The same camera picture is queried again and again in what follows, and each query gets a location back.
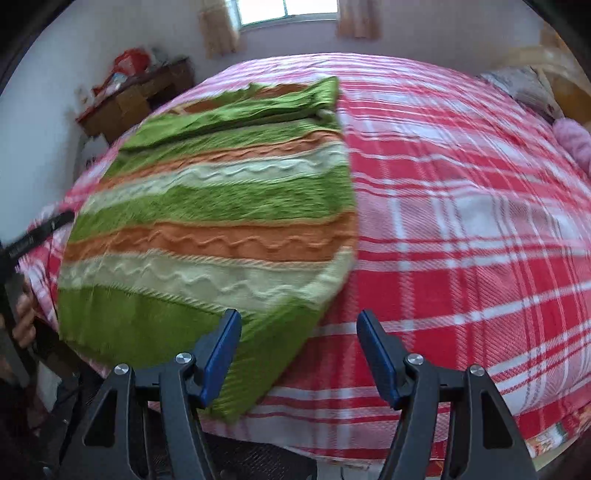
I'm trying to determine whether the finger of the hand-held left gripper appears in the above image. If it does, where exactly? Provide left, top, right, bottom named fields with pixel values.
left=4, top=211, right=75, bottom=259

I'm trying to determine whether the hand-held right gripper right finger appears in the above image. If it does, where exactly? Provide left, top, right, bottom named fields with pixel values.
left=356, top=309, right=539, bottom=480

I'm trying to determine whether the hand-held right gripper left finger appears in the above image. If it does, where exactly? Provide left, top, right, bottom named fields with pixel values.
left=54, top=308, right=243, bottom=480

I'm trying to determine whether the green orange striped knit sweater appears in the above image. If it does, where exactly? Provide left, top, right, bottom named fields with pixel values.
left=56, top=76, right=361, bottom=423

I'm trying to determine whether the person's left hand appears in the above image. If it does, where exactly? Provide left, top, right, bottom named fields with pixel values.
left=11, top=293, right=38, bottom=350

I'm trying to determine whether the wooden desk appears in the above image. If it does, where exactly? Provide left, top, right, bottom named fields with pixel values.
left=76, top=58, right=195, bottom=145

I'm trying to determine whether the bed with red plaid sheet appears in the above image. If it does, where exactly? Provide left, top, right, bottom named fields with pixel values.
left=18, top=53, right=591, bottom=467

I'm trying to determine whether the red gift bag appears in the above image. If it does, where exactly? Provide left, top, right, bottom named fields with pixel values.
left=95, top=48, right=154, bottom=95

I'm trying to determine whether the beige patterned curtain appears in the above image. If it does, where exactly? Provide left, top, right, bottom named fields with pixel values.
left=335, top=0, right=383, bottom=40
left=198, top=0, right=242, bottom=59

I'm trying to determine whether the pink pillow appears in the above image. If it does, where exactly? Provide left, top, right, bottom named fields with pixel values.
left=553, top=117, right=591, bottom=177

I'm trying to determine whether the floral pillow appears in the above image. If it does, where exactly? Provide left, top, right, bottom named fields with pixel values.
left=480, top=65, right=562, bottom=121

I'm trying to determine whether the window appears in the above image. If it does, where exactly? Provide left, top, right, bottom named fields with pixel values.
left=226, top=0, right=343, bottom=31

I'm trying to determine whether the cream wooden headboard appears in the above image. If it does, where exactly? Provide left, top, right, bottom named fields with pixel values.
left=503, top=28, right=591, bottom=126

